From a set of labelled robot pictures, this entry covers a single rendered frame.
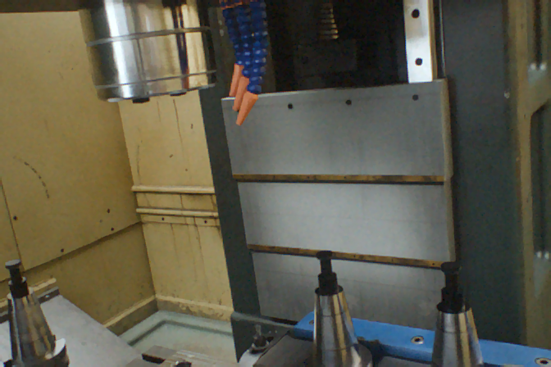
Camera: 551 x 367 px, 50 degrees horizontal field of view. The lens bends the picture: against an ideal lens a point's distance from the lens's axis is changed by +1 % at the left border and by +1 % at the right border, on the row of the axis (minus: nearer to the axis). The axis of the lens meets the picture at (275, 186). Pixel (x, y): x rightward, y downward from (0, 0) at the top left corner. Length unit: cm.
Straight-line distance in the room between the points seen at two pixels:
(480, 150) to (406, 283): 30
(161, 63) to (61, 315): 128
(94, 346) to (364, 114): 107
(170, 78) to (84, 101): 130
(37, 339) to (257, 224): 73
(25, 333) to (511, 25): 84
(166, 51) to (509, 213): 68
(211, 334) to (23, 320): 144
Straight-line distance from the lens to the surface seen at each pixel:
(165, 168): 200
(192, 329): 212
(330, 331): 53
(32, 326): 67
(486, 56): 107
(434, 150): 107
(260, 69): 65
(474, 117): 109
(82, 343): 180
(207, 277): 204
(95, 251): 204
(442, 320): 48
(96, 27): 74
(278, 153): 121
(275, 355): 59
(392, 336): 59
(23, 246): 188
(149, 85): 72
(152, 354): 134
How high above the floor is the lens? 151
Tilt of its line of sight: 13 degrees down
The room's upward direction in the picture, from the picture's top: 8 degrees counter-clockwise
